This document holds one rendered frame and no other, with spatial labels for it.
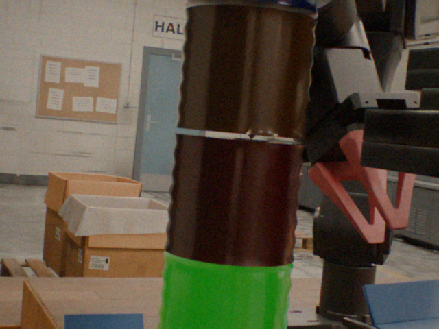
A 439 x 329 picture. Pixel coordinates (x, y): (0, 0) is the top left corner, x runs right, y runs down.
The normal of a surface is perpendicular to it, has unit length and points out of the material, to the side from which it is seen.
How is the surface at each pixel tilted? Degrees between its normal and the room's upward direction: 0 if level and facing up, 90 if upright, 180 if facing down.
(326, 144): 95
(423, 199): 90
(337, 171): 58
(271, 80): 104
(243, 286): 76
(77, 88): 90
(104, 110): 90
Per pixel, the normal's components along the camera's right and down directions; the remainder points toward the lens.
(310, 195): -0.94, -0.07
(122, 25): 0.33, 0.07
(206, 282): -0.28, -0.22
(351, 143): -0.79, 0.35
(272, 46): 0.34, -0.17
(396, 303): 0.36, -0.43
